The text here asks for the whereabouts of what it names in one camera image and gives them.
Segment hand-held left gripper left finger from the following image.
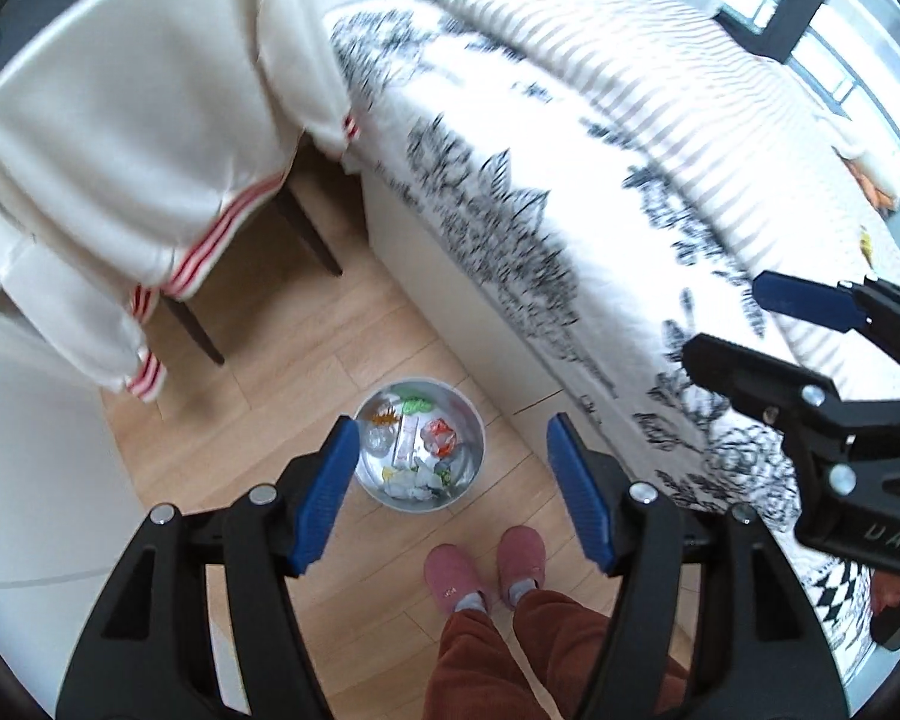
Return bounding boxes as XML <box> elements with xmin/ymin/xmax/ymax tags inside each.
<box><xmin>56</xmin><ymin>416</ymin><xmax>361</xmax><ymax>720</ymax></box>

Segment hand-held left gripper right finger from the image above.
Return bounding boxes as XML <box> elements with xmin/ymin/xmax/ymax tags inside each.
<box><xmin>545</xmin><ymin>412</ymin><xmax>848</xmax><ymax>720</ymax></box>

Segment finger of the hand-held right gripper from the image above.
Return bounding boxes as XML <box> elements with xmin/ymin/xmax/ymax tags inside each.
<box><xmin>751</xmin><ymin>270</ymin><xmax>900</xmax><ymax>391</ymax></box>
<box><xmin>681</xmin><ymin>334</ymin><xmax>863</xmax><ymax>466</ymax></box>

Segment pink milk carton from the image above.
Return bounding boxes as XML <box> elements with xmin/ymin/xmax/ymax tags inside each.
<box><xmin>391</xmin><ymin>420</ymin><xmax>425</xmax><ymax>470</ymax></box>

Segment grey metal bin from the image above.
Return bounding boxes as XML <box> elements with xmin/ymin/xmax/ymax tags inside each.
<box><xmin>352</xmin><ymin>382</ymin><xmax>487</xmax><ymax>515</ymax></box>

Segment pink plastic wrapper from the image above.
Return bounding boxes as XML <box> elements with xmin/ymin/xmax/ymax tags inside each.
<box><xmin>422</xmin><ymin>418</ymin><xmax>457</xmax><ymax>458</ymax></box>

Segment person's right hand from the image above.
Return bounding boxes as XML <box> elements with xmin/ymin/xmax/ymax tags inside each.
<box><xmin>870</xmin><ymin>571</ymin><xmax>900</xmax><ymax>617</ymax></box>

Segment pink slipper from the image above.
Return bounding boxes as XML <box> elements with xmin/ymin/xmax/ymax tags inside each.
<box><xmin>425</xmin><ymin>544</ymin><xmax>492</xmax><ymax>614</ymax></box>
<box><xmin>495</xmin><ymin>527</ymin><xmax>548</xmax><ymax>605</ymax></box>

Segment black white checkered blanket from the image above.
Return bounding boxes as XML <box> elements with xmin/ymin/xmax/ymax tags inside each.
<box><xmin>791</xmin><ymin>559</ymin><xmax>882</xmax><ymax>653</ymax></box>

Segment orange plush toy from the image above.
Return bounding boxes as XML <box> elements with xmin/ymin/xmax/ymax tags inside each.
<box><xmin>844</xmin><ymin>161</ymin><xmax>900</xmax><ymax>209</ymax></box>

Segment person's right leg brown trousers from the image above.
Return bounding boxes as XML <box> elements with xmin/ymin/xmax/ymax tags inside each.
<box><xmin>511</xmin><ymin>589</ymin><xmax>691</xmax><ymax>720</ymax></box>

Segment person's leg brown trousers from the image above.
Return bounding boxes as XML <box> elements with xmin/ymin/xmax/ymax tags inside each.
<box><xmin>511</xmin><ymin>589</ymin><xmax>691</xmax><ymax>720</ymax></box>
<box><xmin>424</xmin><ymin>600</ymin><xmax>563</xmax><ymax>720</ymax></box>

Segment white goose plush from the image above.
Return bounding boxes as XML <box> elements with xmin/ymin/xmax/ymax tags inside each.
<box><xmin>814</xmin><ymin>109</ymin><xmax>900</xmax><ymax>192</ymax></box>

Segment person's left leg brown trousers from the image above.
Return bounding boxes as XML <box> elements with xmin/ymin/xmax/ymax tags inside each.
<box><xmin>424</xmin><ymin>600</ymin><xmax>563</xmax><ymax>720</ymax></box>

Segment chair with black legs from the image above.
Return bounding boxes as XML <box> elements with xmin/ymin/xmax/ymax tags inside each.
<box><xmin>157</xmin><ymin>135</ymin><xmax>346</xmax><ymax>368</ymax></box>

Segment white bed base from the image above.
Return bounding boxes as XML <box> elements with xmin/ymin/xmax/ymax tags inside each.
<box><xmin>360</xmin><ymin>165</ymin><xmax>563</xmax><ymax>421</ymax></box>

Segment bed with striped duvet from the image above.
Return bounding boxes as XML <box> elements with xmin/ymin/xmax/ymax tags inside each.
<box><xmin>326</xmin><ymin>4</ymin><xmax>882</xmax><ymax>661</ymax></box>

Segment black framed window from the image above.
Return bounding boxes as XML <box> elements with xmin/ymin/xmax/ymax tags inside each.
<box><xmin>712</xmin><ymin>0</ymin><xmax>900</xmax><ymax>166</ymax></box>

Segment white cabinet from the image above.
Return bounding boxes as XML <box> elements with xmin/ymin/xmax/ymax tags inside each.
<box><xmin>0</xmin><ymin>225</ymin><xmax>151</xmax><ymax>616</ymax></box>

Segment white jacket red stripes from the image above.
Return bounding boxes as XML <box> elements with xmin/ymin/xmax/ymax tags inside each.
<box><xmin>0</xmin><ymin>0</ymin><xmax>365</xmax><ymax>402</ymax></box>

